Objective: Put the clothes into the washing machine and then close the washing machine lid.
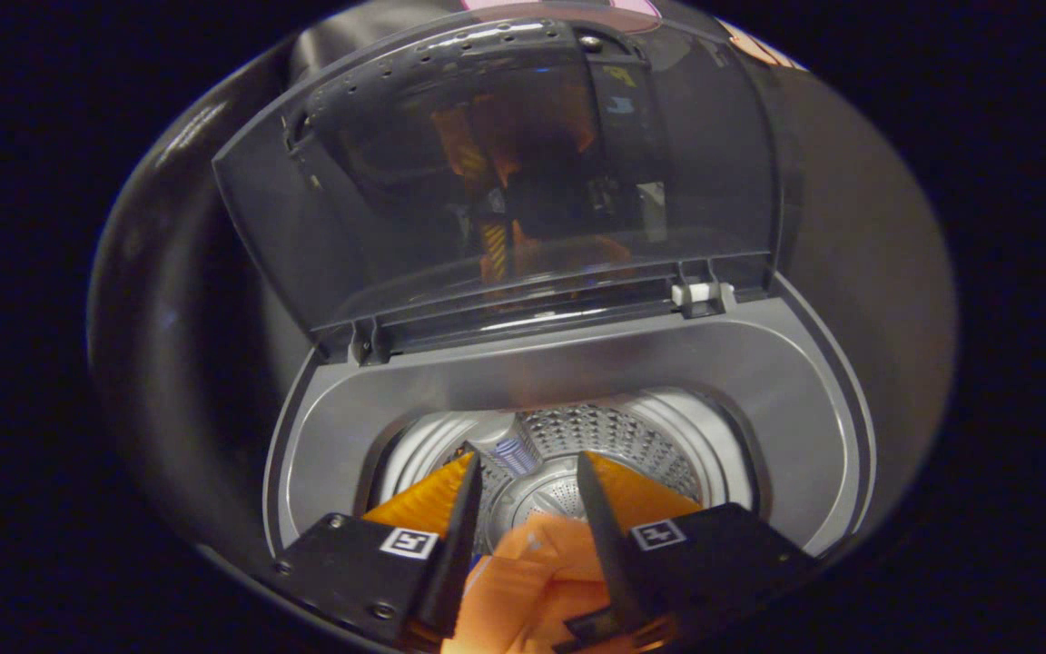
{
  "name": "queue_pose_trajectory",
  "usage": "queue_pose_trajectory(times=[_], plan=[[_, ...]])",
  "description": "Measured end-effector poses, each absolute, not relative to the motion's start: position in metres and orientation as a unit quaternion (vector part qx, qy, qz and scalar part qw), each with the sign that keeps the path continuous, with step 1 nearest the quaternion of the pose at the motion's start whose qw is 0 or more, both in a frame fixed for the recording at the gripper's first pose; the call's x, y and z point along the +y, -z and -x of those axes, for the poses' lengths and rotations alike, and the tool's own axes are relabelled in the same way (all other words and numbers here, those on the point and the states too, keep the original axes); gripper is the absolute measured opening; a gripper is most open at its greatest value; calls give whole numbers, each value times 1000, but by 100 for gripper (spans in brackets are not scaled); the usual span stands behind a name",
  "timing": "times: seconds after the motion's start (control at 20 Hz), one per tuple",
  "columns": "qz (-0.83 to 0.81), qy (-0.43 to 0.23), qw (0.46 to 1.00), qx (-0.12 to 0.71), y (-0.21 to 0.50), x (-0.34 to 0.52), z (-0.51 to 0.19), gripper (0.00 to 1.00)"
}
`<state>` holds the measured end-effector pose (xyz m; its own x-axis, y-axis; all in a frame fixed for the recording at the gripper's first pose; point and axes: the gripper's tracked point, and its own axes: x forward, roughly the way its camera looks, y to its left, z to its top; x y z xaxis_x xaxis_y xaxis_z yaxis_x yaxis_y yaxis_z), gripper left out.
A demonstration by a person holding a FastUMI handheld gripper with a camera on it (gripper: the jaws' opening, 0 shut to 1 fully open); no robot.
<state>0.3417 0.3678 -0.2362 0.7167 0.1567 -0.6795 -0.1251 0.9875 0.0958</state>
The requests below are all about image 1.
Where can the dark washing machine lid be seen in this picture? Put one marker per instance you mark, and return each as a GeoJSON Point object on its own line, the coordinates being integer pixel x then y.
{"type": "Point", "coordinates": [378, 182]}

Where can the orange button shirt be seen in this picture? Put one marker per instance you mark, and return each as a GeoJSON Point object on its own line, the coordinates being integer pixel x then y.
{"type": "Point", "coordinates": [532, 581]}

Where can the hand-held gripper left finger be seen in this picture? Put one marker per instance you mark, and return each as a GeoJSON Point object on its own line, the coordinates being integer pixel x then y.
{"type": "Point", "coordinates": [459, 545]}

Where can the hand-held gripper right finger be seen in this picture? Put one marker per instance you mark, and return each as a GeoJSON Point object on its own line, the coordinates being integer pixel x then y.
{"type": "Point", "coordinates": [600, 545]}

